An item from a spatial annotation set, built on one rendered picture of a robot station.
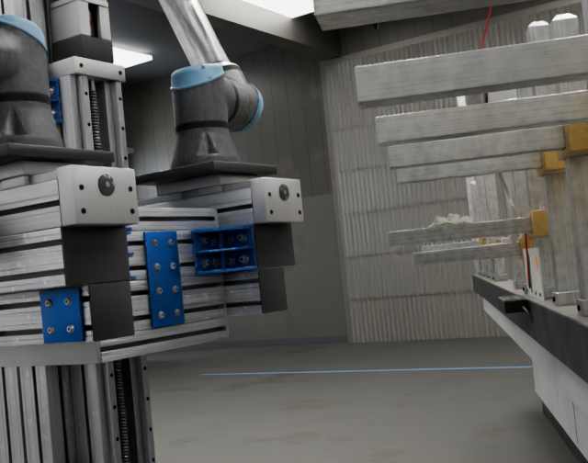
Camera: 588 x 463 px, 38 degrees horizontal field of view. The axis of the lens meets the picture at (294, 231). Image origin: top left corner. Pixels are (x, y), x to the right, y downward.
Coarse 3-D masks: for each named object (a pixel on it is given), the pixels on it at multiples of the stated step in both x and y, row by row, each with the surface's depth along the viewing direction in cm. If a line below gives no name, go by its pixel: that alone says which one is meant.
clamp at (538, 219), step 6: (534, 210) 160; (540, 210) 160; (546, 210) 159; (528, 216) 166; (534, 216) 160; (540, 216) 160; (546, 216) 159; (534, 222) 160; (540, 222) 160; (546, 222) 159; (534, 228) 160; (540, 228) 160; (546, 228) 159; (528, 234) 169; (534, 234) 160; (540, 234) 159; (546, 234) 159
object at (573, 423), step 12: (540, 372) 384; (540, 384) 390; (552, 384) 343; (540, 396) 395; (552, 396) 349; (564, 396) 313; (552, 408) 354; (564, 408) 317; (576, 408) 286; (552, 420) 380; (564, 420) 320; (576, 420) 289; (564, 432) 344; (576, 432) 292; (576, 444) 296; (576, 456) 317
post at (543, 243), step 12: (516, 96) 171; (528, 96) 168; (528, 180) 167; (540, 180) 167; (528, 192) 168; (540, 192) 167; (528, 204) 170; (540, 240) 166; (540, 252) 166; (540, 264) 166; (552, 276) 166
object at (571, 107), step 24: (552, 96) 90; (576, 96) 90; (384, 120) 93; (408, 120) 93; (432, 120) 92; (456, 120) 92; (480, 120) 92; (504, 120) 91; (528, 120) 91; (552, 120) 90; (576, 120) 91; (384, 144) 94
